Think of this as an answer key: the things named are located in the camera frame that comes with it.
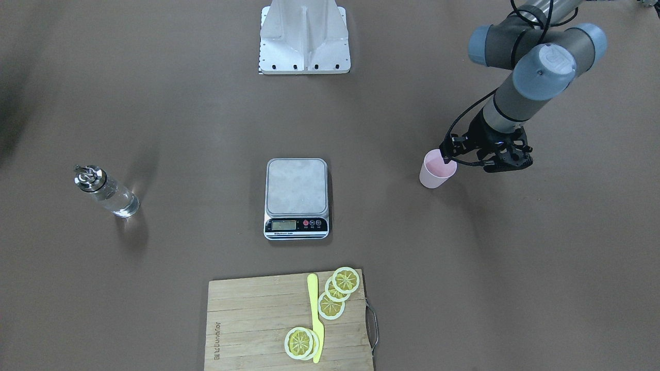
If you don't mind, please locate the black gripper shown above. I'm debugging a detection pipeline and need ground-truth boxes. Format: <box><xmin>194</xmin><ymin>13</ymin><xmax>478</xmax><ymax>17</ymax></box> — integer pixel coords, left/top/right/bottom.
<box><xmin>439</xmin><ymin>112</ymin><xmax>533</xmax><ymax>173</ymax></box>

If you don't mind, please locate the glass sauce bottle metal spout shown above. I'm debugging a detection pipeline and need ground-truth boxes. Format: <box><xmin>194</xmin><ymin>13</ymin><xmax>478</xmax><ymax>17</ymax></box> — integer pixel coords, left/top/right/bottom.
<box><xmin>74</xmin><ymin>165</ymin><xmax>141</xmax><ymax>218</ymax></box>

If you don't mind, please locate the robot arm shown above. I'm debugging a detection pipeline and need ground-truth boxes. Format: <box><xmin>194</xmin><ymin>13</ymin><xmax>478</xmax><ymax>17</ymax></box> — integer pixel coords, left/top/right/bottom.
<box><xmin>439</xmin><ymin>1</ymin><xmax>608</xmax><ymax>173</ymax></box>

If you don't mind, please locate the digital kitchen scale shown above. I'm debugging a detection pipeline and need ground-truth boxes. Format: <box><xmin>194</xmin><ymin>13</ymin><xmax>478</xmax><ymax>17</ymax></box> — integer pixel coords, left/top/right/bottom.
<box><xmin>262</xmin><ymin>158</ymin><xmax>331</xmax><ymax>241</ymax></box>

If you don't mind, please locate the yellow plastic knife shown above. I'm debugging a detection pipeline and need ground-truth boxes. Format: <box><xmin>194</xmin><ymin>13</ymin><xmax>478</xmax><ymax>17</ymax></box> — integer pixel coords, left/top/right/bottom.
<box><xmin>307</xmin><ymin>273</ymin><xmax>325</xmax><ymax>364</ymax></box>

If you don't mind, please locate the lemon slice under bottom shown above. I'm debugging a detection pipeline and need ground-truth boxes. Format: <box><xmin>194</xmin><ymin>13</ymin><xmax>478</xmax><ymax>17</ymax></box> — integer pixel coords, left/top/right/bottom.
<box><xmin>302</xmin><ymin>328</ymin><xmax>321</xmax><ymax>361</ymax></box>

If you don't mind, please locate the bamboo cutting board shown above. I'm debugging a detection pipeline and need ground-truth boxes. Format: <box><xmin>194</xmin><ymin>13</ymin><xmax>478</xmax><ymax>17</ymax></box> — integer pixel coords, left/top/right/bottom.
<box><xmin>204</xmin><ymin>273</ymin><xmax>378</xmax><ymax>370</ymax></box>

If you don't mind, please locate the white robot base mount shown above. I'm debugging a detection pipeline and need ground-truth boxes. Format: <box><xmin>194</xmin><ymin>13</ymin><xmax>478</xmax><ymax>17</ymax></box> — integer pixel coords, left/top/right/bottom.
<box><xmin>258</xmin><ymin>1</ymin><xmax>351</xmax><ymax>75</ymax></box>

